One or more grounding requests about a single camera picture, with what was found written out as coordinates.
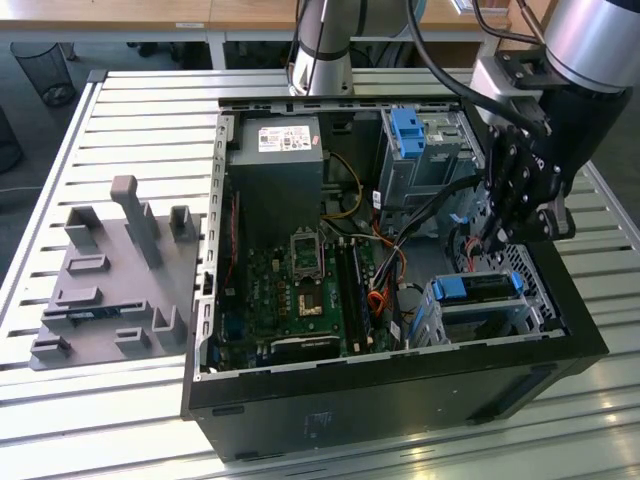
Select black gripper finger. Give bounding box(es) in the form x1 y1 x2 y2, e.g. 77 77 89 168
482 125 532 254
502 197 576 246

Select red disk data wire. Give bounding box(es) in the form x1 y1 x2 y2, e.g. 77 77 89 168
449 227 487 269

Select hard disk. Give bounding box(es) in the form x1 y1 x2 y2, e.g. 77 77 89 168
430 272 524 304

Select silver disk bay cage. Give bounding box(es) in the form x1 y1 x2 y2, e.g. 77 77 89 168
407 269 566 351

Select silver drive cage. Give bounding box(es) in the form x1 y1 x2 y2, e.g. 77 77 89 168
377 107 484 236

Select blue drive cage latch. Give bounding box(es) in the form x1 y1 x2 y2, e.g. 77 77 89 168
391 107 427 159

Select blue plastic bay panel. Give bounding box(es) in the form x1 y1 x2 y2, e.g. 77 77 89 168
409 292 444 349

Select metal socket cover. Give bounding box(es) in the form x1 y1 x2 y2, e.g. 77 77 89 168
289 227 324 284

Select black PC case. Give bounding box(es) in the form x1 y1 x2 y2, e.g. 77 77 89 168
179 94 611 464

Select grey power supply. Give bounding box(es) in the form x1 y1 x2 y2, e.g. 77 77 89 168
227 115 324 236

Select CPU socket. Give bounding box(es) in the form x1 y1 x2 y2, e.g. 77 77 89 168
294 284 326 319

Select black graphics card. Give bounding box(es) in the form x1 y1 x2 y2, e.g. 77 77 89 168
269 335 346 365

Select green motherboard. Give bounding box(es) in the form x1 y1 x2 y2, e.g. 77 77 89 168
212 189 401 374

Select grey part rack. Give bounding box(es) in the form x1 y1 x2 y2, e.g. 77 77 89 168
29 174 209 371

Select green RAM stick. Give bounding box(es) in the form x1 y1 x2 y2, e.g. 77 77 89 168
44 308 124 324

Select black mesh wastebasket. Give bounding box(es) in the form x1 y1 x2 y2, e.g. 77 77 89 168
9 42 74 106

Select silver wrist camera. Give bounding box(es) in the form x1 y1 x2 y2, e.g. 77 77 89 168
471 52 551 139

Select red yellow black wire bundle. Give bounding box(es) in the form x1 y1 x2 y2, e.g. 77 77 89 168
368 234 409 294

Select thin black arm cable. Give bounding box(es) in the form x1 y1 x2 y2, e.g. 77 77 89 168
469 0 549 49

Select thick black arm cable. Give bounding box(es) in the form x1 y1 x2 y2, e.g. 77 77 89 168
404 0 551 139

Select yellow power wire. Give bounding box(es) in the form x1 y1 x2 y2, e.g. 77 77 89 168
319 151 365 222

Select orange flat wire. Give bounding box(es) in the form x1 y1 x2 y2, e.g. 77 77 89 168
367 292 396 317

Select wooden desk white frame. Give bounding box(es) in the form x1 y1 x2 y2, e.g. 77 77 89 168
0 0 214 46
207 0 511 71

